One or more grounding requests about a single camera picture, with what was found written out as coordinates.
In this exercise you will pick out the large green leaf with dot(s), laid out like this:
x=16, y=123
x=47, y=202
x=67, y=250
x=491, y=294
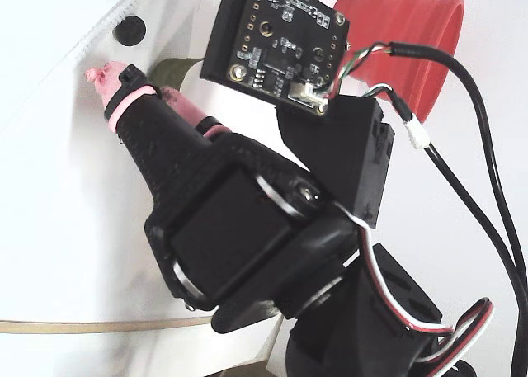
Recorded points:
x=169, y=69

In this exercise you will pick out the red collapsible silicone cup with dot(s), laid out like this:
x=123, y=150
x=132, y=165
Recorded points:
x=412, y=43

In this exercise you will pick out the thin wooden dowel rod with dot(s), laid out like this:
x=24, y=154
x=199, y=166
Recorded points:
x=82, y=326

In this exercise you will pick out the white paper sheet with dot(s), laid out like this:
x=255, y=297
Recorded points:
x=62, y=208

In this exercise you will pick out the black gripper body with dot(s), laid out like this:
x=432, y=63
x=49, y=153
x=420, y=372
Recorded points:
x=224, y=233

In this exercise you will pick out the pink-covered gripper finger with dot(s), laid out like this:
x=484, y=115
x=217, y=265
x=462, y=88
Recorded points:
x=185, y=105
x=156, y=146

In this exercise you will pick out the black camera module with mount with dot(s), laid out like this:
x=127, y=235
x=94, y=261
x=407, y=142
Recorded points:
x=284, y=43

